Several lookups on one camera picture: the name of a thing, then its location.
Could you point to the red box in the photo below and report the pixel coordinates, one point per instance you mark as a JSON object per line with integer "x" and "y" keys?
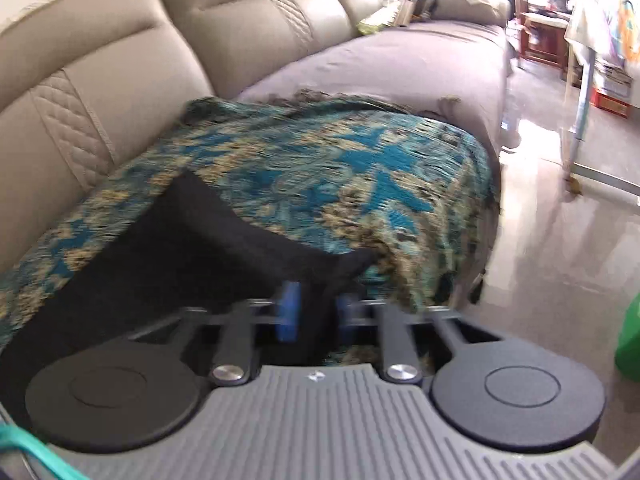
{"x": 612, "y": 102}

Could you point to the table with printed cloth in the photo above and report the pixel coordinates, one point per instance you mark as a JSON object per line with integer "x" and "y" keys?
{"x": 600, "y": 20}

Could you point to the green patterned bag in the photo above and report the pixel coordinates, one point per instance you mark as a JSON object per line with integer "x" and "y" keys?
{"x": 380, "y": 20}

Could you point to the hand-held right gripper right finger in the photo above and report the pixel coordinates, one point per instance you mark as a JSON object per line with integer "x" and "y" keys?
{"x": 345, "y": 322}

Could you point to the grey sofa seat cover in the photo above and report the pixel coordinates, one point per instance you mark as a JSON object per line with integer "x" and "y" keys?
{"x": 400, "y": 65}

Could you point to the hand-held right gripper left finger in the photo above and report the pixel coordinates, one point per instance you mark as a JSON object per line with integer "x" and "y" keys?
{"x": 289, "y": 312}

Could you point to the grey leather sofa backrest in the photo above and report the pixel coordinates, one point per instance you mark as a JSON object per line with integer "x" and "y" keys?
{"x": 125, "y": 60}

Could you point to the teal gold patterned blanket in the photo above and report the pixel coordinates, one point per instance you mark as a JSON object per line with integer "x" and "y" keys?
{"x": 350, "y": 160}

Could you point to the green plastic container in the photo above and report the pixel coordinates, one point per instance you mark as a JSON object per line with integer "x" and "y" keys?
{"x": 630, "y": 345}

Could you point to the wooden chair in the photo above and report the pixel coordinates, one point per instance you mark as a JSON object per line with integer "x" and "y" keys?
{"x": 540, "y": 25}

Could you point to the black pants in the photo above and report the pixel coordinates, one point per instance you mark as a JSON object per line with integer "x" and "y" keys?
{"x": 200, "y": 245}

